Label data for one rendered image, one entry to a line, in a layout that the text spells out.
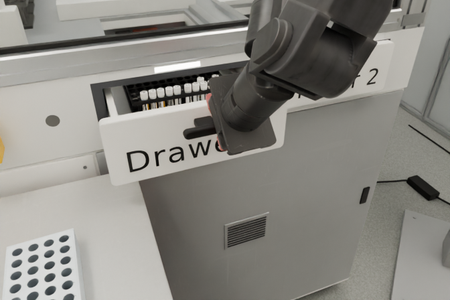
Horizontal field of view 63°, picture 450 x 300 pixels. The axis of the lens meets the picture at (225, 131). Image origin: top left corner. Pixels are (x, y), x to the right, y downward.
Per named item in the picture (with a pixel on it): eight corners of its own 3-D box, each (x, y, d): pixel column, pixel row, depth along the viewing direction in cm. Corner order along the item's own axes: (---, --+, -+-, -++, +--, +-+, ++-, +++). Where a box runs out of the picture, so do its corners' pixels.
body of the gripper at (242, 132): (250, 76, 51) (269, 49, 44) (272, 146, 49) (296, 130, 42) (205, 84, 49) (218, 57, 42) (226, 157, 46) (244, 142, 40)
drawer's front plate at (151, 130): (283, 146, 64) (289, 90, 58) (112, 187, 56) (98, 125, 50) (278, 141, 66) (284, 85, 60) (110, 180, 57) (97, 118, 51)
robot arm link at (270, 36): (277, 45, 29) (357, 82, 33) (292, -66, 33) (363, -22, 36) (211, 93, 39) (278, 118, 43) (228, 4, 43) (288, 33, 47)
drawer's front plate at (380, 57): (383, 89, 83) (396, 41, 77) (266, 113, 74) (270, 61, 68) (378, 86, 84) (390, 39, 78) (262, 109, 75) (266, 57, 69)
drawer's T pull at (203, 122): (234, 130, 54) (234, 122, 53) (185, 141, 52) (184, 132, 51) (226, 118, 57) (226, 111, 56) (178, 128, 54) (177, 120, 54)
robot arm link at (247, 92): (245, 89, 35) (301, 104, 36) (255, 27, 37) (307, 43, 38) (226, 113, 41) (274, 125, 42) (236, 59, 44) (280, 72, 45)
